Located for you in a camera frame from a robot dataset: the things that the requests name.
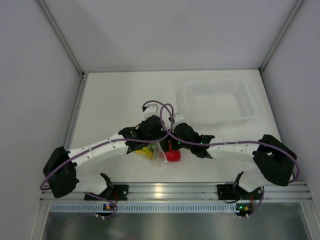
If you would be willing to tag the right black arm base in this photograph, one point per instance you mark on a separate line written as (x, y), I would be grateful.
(230, 193)

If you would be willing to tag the yellow fake banana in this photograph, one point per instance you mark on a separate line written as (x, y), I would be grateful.
(146, 152)

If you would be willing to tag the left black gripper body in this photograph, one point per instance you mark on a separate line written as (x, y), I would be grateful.
(158, 135)

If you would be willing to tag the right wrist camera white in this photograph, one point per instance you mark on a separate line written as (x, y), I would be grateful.
(177, 118)

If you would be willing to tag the aluminium mounting rail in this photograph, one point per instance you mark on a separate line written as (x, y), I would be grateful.
(208, 191)

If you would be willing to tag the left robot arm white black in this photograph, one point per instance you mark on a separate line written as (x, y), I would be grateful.
(66, 169)

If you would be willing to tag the left aluminium frame post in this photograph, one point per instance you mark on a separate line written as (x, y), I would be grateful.
(42, 5)

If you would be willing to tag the red fake dragon fruit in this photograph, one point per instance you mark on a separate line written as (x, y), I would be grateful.
(172, 155)

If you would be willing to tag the right aluminium frame post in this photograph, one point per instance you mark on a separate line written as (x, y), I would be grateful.
(283, 30)

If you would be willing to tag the clear plastic basket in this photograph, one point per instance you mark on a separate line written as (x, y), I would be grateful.
(216, 101)

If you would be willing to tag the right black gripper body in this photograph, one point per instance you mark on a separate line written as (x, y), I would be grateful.
(178, 145)

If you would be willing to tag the white slotted cable duct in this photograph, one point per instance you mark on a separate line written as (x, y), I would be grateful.
(107, 208)

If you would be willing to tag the clear zip top bag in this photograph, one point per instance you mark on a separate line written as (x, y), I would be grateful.
(159, 156)

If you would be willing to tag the aluminium frame post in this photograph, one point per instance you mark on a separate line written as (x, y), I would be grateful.
(283, 30)
(42, 5)

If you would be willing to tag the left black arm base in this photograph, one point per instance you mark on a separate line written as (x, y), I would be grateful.
(118, 192)

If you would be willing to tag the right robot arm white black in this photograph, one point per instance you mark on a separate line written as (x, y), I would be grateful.
(273, 162)

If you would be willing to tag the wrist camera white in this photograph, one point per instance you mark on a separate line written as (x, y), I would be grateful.
(177, 118)
(150, 110)

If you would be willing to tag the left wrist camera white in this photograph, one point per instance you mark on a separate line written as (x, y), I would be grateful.
(150, 110)

